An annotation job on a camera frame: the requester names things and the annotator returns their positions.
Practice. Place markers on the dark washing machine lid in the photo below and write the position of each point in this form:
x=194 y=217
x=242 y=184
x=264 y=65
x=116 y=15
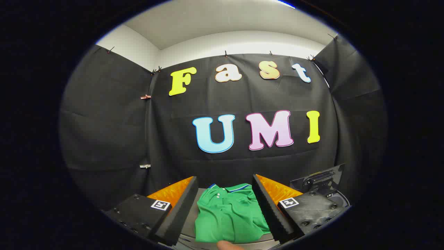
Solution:
x=319 y=180

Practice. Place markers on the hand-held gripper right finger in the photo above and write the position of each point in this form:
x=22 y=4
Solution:
x=269 y=208

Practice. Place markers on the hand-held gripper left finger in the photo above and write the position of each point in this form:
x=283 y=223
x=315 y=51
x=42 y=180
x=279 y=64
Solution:
x=180 y=211

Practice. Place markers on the green polo shirt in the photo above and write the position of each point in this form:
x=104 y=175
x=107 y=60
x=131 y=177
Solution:
x=229 y=215

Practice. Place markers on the silver clip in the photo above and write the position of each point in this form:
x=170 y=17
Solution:
x=145 y=166

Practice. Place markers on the grey table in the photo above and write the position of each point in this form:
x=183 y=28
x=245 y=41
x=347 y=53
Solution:
x=190 y=225

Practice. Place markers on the pink clip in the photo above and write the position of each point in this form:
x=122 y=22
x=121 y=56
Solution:
x=145 y=97

